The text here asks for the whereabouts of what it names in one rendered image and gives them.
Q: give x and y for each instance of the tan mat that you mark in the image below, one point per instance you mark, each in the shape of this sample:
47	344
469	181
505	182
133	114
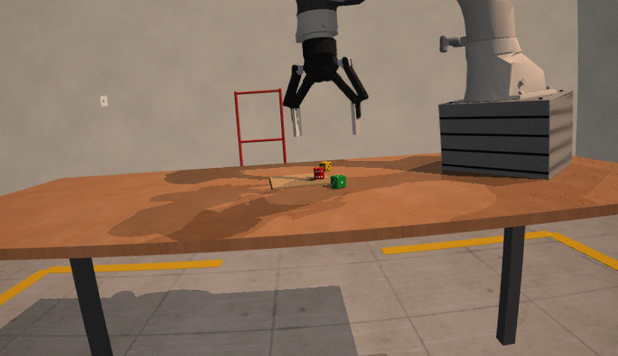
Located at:
298	180

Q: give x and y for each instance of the yellow die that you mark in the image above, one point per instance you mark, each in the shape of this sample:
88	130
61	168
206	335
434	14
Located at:
327	165

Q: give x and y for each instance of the green die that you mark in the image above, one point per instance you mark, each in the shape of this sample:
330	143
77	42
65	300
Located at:
338	181

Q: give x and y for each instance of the red die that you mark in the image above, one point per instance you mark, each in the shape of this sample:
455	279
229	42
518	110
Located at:
319	173

